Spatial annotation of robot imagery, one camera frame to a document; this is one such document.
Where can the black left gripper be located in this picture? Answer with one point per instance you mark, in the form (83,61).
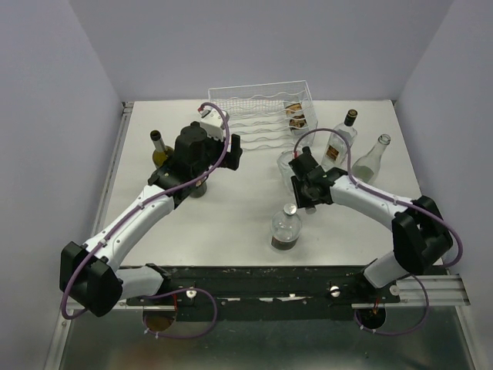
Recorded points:
(233,158)

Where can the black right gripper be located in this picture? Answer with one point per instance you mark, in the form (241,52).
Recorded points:
(300,200)

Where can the round clear bottle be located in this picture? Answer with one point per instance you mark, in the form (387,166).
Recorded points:
(285,170)
(285,228)

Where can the clear square bottle brown label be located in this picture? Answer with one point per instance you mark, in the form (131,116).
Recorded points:
(297,121)

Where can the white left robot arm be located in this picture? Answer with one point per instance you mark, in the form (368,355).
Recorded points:
(90,273)

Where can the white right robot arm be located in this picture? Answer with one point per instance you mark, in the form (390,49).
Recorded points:
(419,235)

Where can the dark wine bottle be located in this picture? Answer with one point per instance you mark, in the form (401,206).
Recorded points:
(200,190)

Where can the clear flask bottle black cap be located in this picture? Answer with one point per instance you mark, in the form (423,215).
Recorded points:
(336,150)

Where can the clear empty tall bottle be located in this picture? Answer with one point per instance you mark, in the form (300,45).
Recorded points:
(367,167)

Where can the green wine bottle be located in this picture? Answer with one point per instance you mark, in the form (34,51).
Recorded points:
(162,152)

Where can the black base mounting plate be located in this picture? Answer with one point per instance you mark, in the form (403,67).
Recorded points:
(266,293)

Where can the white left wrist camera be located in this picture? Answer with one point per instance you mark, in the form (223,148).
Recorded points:
(212,122)

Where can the white wire wine rack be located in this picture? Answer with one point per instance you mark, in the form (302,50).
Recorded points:
(257,113)

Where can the aluminium rail frame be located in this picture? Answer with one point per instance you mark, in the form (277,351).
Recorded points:
(230,226)

